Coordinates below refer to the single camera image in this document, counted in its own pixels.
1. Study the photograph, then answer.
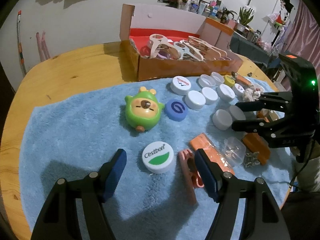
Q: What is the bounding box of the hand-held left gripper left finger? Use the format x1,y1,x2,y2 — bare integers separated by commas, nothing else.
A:
31,149,127,240

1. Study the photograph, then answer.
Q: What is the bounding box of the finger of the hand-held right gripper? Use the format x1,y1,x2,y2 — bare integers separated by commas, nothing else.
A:
231,111,295,140
235,91,292,113

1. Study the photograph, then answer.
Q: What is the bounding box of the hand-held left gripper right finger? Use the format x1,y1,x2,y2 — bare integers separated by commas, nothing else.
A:
194,148,290,240

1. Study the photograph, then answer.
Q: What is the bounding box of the large white green cap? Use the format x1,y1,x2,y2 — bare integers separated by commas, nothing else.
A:
142,141,175,174

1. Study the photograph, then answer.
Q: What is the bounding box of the beige plastic clothes clip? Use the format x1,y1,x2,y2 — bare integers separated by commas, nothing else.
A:
187,35,228,58

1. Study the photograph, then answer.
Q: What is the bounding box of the cream plastic clothes clip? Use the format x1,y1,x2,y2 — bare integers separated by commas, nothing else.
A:
149,33,171,58
174,41,203,61

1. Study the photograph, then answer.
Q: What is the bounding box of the orange cardboard box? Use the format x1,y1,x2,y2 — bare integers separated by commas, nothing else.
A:
119,4,243,82

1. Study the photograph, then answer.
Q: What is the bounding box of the cream knitted scrunchie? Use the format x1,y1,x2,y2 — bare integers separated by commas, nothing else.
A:
242,85,263,102

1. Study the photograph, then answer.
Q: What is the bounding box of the small pink plastic clip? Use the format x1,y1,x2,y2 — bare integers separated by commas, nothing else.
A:
178,149,204,204

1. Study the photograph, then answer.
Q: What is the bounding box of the white cap with red print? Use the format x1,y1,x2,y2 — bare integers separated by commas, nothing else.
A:
171,76,192,95
233,83,245,96

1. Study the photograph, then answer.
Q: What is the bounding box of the small clear plastic box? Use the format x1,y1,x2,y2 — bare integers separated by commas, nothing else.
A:
221,136,247,167

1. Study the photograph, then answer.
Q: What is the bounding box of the yellow bottle cap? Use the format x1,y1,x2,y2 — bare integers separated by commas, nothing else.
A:
223,74,236,86

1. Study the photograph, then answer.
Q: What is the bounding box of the group of plain white caps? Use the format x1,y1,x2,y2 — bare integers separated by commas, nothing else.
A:
185,71,247,130

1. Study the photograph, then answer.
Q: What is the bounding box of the blue towel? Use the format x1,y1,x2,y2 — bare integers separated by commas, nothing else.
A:
19,76,293,240

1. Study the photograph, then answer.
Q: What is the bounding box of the pink curtain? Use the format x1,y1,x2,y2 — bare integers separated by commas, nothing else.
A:
275,0,320,85

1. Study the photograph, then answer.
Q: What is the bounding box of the blue bottle cap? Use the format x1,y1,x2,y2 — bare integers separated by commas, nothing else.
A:
164,98,187,122

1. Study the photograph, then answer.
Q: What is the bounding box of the green bear toy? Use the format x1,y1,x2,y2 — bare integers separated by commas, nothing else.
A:
124,86,165,132

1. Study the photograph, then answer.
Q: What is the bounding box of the hanging plush toy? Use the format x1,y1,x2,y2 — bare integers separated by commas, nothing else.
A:
269,12,290,28

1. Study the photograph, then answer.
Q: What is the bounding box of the potted green plant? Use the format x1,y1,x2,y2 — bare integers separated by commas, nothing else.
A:
236,5,254,32

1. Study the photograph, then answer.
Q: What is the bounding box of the white cabinet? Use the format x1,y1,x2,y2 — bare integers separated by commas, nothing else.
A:
250,0,285,45

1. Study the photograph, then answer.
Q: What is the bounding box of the cluttered dark side table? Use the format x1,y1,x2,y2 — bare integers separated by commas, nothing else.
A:
179,0,265,44

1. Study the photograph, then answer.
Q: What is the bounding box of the pink plastic hanger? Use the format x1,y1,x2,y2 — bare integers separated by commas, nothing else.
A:
36,31,52,62

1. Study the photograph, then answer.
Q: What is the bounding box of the striped stick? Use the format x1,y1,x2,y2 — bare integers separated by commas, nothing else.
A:
16,10,28,76

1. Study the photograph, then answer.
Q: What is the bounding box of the silver metal chain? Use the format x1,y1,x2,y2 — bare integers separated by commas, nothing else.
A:
242,151,261,167

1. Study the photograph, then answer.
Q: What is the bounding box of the black cable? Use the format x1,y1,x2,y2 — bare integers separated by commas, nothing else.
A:
289,140,316,188

